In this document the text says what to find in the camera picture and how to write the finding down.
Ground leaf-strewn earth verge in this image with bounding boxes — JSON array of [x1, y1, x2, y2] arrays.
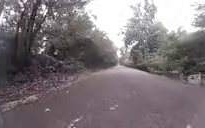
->
[[163, 71, 205, 90], [0, 66, 94, 113]]

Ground row of green trees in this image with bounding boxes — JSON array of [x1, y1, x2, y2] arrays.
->
[[118, 0, 205, 81]]

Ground dark grey asphalt road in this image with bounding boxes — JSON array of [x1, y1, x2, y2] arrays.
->
[[1, 64, 205, 128]]

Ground dense green wood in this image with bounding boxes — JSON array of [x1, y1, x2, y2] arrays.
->
[[0, 0, 119, 81]]

